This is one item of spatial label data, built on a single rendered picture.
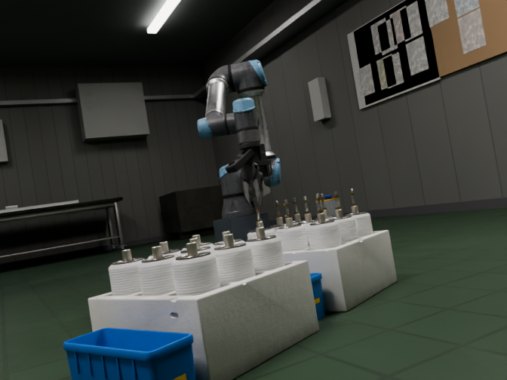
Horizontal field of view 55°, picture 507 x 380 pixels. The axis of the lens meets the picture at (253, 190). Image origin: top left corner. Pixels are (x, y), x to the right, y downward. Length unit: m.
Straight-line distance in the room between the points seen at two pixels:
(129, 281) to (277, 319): 0.36
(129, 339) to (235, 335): 0.23
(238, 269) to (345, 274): 0.43
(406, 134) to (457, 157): 0.61
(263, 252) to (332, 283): 0.31
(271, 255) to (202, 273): 0.24
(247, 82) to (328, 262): 0.93
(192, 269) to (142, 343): 0.19
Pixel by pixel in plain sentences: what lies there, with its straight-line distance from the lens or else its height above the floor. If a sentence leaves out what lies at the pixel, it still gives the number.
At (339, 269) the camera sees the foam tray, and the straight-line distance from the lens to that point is 1.40.
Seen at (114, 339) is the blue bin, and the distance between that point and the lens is 1.15.
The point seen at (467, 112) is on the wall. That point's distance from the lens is 4.47.
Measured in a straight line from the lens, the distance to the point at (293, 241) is 1.51.
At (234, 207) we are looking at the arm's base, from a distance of 2.02.
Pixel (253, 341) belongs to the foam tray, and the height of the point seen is 0.05.
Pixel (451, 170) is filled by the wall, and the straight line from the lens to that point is 4.60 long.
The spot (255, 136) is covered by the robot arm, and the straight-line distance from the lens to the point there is 1.61.
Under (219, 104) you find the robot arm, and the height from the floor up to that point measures 0.73.
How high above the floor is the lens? 0.34
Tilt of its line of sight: 2 degrees up
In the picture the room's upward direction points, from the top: 9 degrees counter-clockwise
